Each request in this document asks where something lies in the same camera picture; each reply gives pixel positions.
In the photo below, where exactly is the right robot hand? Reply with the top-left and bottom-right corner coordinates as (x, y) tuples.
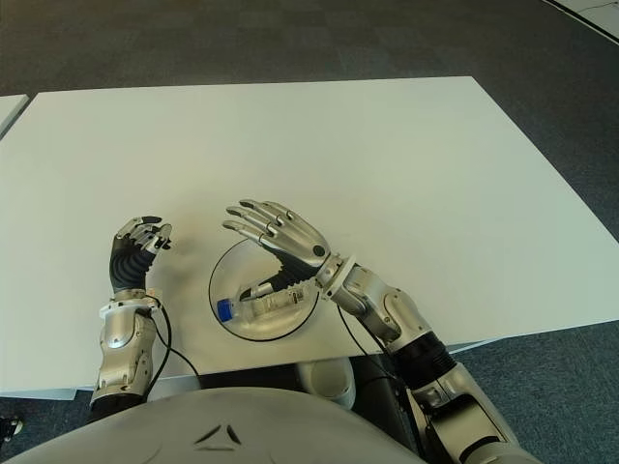
(221, 197), (335, 304)

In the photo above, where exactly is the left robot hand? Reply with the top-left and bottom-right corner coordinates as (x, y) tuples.
(108, 215), (174, 295)

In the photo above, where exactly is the clear water bottle blue cap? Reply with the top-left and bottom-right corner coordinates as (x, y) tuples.
(216, 282), (313, 326)

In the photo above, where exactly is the white plate black rim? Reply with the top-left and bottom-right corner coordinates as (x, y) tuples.
(207, 236), (321, 342)

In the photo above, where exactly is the white rounded robot leg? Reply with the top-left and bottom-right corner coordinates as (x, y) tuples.
(295, 360), (358, 410)

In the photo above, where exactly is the grey robot torso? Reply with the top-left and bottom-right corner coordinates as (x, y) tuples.
(0, 388), (422, 464)

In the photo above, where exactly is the neighbouring white table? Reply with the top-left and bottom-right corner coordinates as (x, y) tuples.
(0, 94), (30, 141)

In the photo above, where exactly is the black wheeled stand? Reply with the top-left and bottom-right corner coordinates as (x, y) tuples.
(0, 414), (25, 444)

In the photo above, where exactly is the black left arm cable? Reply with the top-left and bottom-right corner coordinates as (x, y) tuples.
(142, 302), (202, 388)

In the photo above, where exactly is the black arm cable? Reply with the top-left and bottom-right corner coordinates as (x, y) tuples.
(336, 304), (402, 383)
(142, 302), (202, 388)

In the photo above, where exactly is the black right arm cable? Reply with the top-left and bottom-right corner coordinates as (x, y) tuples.
(336, 304), (402, 383)

